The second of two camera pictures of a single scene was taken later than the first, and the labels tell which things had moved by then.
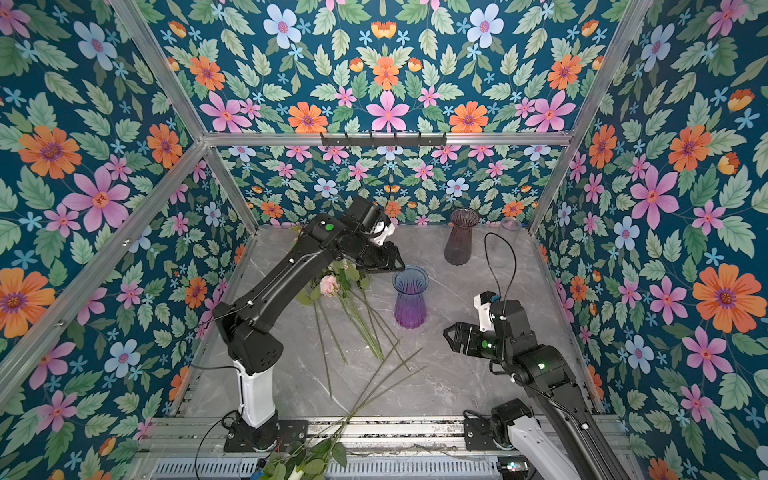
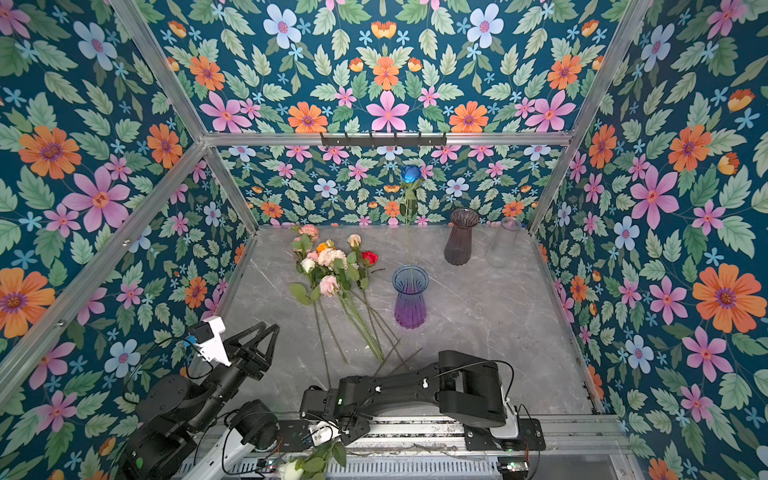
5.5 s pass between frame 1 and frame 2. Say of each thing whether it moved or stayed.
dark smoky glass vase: stayed
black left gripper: moved
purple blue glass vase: stayed
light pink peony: stayed
